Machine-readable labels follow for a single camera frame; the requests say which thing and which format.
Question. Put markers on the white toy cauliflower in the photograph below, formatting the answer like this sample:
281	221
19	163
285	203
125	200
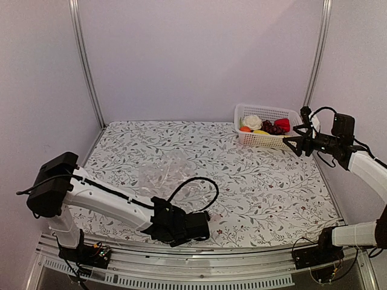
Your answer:
253	122

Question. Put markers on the purple toy grapes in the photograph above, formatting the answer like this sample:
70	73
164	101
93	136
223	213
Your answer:
272	129

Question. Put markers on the clear zip top bag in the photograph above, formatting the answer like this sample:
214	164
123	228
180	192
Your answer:
172	177

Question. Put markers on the right aluminium frame post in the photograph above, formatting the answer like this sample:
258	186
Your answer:
319	53

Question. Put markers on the white plastic basket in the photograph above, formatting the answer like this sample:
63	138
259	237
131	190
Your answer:
264	113

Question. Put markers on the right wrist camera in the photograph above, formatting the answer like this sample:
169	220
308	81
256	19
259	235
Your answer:
309	118

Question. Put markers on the left aluminium frame post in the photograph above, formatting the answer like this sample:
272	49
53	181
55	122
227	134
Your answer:
84	61

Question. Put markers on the floral patterned table mat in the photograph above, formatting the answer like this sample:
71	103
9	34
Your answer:
268	197

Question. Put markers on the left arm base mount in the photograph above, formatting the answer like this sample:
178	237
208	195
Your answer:
97	255

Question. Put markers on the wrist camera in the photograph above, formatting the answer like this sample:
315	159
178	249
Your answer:
309	118
207	215

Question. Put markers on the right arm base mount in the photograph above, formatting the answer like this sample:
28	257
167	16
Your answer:
322	252

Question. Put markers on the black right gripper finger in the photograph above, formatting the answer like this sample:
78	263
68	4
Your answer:
305	130
295	144

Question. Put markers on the orange toy pumpkin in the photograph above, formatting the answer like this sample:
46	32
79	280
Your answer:
245	129

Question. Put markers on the aluminium frame post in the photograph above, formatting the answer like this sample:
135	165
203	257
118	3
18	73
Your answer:
319	53
84	61

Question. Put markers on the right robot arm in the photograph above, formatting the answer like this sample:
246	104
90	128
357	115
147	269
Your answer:
354	157

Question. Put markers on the aluminium front rail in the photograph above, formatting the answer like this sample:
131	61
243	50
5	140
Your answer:
136	265

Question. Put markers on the red toy bell pepper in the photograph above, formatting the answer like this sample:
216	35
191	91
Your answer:
284	124

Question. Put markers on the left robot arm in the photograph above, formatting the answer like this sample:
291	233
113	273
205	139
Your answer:
61	183

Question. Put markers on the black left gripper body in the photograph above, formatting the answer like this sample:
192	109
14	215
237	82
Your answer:
174	243

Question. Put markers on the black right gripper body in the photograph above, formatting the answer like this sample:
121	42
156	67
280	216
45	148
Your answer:
310	148

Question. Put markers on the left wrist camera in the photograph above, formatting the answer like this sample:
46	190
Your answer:
207	215

